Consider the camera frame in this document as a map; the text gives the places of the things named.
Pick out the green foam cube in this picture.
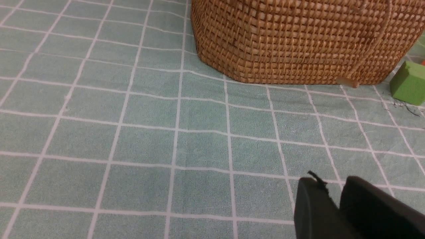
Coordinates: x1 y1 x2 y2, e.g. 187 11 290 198
389 61 425 106

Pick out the woven rattan basket green lining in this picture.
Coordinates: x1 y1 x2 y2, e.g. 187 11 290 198
190 0 425 85

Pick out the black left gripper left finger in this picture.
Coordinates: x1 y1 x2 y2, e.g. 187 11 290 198
294 171 361 239

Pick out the green checkered tablecloth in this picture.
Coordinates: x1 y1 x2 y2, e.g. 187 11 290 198
0 0 424 239

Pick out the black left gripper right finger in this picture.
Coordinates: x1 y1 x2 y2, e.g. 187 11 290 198
339 176 425 239

